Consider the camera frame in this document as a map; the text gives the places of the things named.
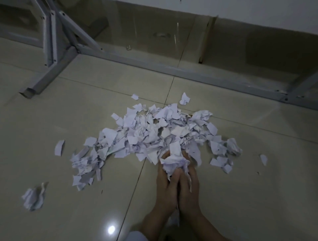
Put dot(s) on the white paper bundle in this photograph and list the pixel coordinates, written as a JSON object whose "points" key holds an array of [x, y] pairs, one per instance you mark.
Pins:
{"points": [[175, 162]]}

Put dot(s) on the crumpled white paper ball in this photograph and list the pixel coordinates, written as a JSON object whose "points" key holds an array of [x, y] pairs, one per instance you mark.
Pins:
{"points": [[33, 197]]}

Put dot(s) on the person's right fingers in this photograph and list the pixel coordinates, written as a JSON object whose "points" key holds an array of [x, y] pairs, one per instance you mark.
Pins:
{"points": [[186, 171]]}

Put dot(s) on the small torn paper scrap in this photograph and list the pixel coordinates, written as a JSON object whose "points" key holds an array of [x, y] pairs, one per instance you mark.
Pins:
{"points": [[135, 96], [263, 159]]}

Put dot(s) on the grey metal table frame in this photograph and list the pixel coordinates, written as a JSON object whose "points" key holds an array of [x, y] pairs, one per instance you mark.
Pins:
{"points": [[56, 44]]}

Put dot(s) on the pile of torn paper scraps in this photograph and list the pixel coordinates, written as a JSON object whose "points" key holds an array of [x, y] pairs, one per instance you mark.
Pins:
{"points": [[146, 134]]}

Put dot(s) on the person's left hand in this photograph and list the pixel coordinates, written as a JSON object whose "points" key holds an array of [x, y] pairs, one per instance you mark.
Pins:
{"points": [[165, 191]]}

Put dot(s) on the rectangular torn paper scrap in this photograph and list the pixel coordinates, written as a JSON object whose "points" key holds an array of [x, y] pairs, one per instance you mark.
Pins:
{"points": [[59, 148]]}

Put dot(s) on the person's left fingers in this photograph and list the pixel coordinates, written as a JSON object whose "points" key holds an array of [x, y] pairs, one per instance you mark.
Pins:
{"points": [[164, 159]]}

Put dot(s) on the person's right forearm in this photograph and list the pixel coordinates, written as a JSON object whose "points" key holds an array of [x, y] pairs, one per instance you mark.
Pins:
{"points": [[201, 229]]}

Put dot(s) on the person's right hand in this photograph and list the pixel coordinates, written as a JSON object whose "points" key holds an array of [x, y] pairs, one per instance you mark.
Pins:
{"points": [[190, 196]]}

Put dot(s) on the white garment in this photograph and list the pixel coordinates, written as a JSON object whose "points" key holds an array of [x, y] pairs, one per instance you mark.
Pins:
{"points": [[136, 236]]}

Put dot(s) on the person's left forearm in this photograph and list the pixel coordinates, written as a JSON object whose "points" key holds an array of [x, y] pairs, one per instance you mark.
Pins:
{"points": [[155, 227]]}

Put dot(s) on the curled torn paper scrap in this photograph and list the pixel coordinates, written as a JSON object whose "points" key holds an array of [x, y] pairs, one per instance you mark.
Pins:
{"points": [[184, 98]]}

